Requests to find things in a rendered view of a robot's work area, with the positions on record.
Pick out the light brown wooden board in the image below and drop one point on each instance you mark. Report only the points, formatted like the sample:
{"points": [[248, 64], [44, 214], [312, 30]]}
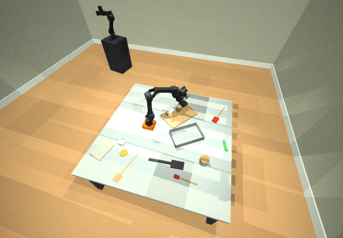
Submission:
{"points": [[178, 116]]}

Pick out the red spatula with wooden handle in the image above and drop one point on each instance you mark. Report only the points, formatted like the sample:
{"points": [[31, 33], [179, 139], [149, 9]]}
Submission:
{"points": [[215, 119]]}

